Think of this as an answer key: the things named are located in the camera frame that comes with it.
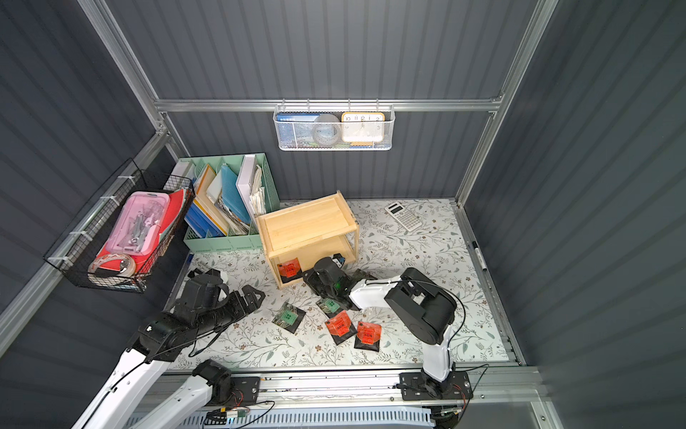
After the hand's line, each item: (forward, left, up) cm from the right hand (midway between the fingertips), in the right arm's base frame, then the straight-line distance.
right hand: (305, 272), depth 89 cm
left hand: (-15, +11, +11) cm, 22 cm away
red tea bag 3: (-18, -21, -7) cm, 29 cm away
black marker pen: (+15, -67, -13) cm, 70 cm away
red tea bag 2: (-16, -12, -8) cm, 21 cm away
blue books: (+17, +39, +5) cm, 43 cm away
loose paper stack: (+19, +16, +16) cm, 30 cm away
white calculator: (+33, -38, -8) cm, 51 cm away
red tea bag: (+4, +7, -6) cm, 10 cm away
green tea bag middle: (-9, -8, -8) cm, 14 cm away
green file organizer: (+14, +25, -3) cm, 29 cm away
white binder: (+29, +22, +17) cm, 40 cm away
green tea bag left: (-13, +5, -7) cm, 15 cm away
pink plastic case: (0, +43, +23) cm, 49 cm away
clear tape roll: (-13, +40, +21) cm, 47 cm away
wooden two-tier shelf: (+9, -4, +12) cm, 16 cm away
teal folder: (+23, +27, +14) cm, 38 cm away
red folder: (-10, +46, +21) cm, 51 cm away
